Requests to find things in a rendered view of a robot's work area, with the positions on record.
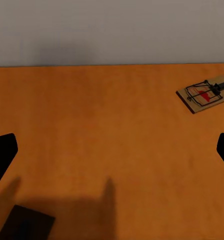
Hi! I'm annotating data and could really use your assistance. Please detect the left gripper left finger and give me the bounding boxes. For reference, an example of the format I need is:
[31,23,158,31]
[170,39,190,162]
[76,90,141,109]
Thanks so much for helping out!
[0,133,18,180]

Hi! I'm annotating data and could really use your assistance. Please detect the mousetrap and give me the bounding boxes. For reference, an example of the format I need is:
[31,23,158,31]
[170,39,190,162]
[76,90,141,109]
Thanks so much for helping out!
[0,204,56,240]
[176,74,224,115]

